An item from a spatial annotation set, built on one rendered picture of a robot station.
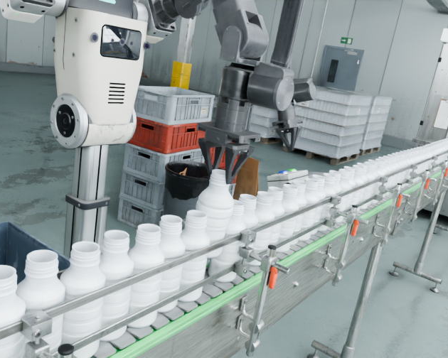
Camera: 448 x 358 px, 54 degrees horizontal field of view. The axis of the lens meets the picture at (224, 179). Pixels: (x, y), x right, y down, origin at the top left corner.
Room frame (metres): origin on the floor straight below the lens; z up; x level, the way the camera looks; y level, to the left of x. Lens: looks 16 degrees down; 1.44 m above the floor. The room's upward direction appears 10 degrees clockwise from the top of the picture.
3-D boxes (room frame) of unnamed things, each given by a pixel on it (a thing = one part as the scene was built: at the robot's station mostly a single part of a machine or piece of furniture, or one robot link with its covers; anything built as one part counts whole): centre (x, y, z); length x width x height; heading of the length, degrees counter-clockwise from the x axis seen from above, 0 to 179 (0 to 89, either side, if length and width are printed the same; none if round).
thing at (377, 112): (9.31, -2.47, 0.59); 1.25 x 1.03 x 1.17; 147
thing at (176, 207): (3.02, 0.20, 0.32); 0.45 x 0.45 x 0.64
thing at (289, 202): (1.03, -0.16, 1.08); 0.06 x 0.06 x 0.17
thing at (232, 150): (0.79, 0.00, 1.26); 0.07 x 0.07 x 0.09; 56
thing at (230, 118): (0.79, 0.01, 1.34); 0.10 x 0.07 x 0.07; 56
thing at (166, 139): (3.55, 0.50, 0.78); 0.61 x 0.41 x 0.22; 153
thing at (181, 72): (11.14, 1.48, 0.55); 0.40 x 0.40 x 1.10; 56
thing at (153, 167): (3.54, 0.50, 0.55); 0.61 x 0.41 x 0.22; 153
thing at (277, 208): (0.99, -0.12, 1.08); 0.06 x 0.06 x 0.17
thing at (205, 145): (0.79, 0.01, 1.26); 0.07 x 0.07 x 0.09; 56
